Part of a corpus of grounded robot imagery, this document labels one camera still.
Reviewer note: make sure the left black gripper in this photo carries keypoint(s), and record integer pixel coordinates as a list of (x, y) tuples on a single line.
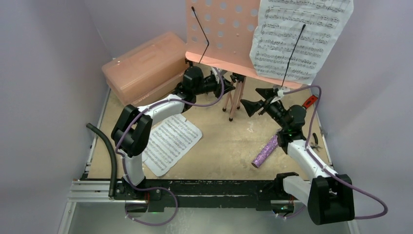
[(227, 87)]

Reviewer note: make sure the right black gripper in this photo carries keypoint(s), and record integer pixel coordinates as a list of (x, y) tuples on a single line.
[(264, 103)]

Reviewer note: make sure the pink music stand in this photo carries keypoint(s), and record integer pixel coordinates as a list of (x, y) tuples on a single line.
[(220, 33)]

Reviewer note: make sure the sheet music page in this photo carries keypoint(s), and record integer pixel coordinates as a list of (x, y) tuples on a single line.
[(169, 141), (294, 38)]

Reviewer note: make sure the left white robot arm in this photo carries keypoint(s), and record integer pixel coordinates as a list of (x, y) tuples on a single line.
[(131, 133)]

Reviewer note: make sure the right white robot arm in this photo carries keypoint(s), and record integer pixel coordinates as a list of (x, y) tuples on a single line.
[(326, 196)]

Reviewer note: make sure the purple glitter microphone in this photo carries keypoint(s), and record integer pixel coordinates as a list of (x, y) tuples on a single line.
[(265, 152)]

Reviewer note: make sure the pink translucent storage box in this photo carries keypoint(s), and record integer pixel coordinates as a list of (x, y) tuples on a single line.
[(148, 72)]

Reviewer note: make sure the red handled tool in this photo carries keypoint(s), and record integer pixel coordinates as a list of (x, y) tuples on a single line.
[(310, 101)]

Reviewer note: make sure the black handled pliers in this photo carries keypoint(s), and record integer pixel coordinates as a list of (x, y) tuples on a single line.
[(315, 145)]

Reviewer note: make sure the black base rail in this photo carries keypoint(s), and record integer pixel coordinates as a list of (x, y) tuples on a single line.
[(158, 194)]

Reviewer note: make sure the aluminium frame profile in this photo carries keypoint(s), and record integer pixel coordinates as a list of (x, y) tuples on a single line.
[(90, 192)]

